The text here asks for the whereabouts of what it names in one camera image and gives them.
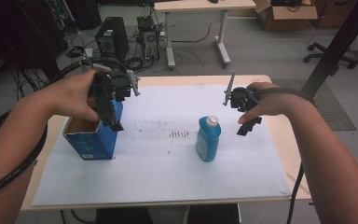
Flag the person's right hand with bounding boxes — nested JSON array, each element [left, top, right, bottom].
[[237, 81, 296, 125]]

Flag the coiled black cable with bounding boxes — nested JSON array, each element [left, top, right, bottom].
[[124, 56, 145, 72], [64, 45, 86, 59]]

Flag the office chair base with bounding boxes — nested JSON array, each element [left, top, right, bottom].
[[303, 41, 358, 70]]

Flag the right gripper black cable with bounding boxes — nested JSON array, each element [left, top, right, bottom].
[[255, 87, 318, 224]]

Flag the white paper sheet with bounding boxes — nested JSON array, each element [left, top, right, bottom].
[[32, 84, 293, 207]]

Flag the grey floor mat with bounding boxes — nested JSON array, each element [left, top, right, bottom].
[[271, 78, 358, 132]]

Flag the open cardboard box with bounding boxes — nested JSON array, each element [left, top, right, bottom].
[[255, 0, 319, 32]]

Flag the open computer case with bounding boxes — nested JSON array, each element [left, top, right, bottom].
[[136, 15, 161, 62]]

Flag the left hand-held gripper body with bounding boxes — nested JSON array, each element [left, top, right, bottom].
[[88, 63, 142, 108]]

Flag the blue carton box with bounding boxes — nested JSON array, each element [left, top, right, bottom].
[[62, 98, 124, 161]]

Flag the person's left hand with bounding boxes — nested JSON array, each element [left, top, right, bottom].
[[48, 68, 105, 123]]

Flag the black cable under desk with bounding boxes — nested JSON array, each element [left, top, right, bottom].
[[171, 22, 213, 44]]

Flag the black aluminium post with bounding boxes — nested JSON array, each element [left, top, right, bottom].
[[299, 0, 358, 101]]

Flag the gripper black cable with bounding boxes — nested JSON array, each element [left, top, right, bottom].
[[255, 87, 318, 224], [0, 57, 129, 202]]

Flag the blue bottle with white cap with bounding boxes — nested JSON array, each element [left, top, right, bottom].
[[195, 115, 222, 163]]

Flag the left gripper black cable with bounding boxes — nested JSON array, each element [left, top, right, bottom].
[[0, 57, 129, 202]]

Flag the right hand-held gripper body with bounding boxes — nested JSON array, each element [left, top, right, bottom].
[[223, 70, 262, 113]]

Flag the person's legs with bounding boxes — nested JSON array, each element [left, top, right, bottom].
[[95, 203, 241, 224]]

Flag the black computer tower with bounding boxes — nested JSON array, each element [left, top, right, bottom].
[[95, 16, 131, 63]]

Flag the white desk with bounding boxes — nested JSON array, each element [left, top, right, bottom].
[[154, 0, 257, 69]]

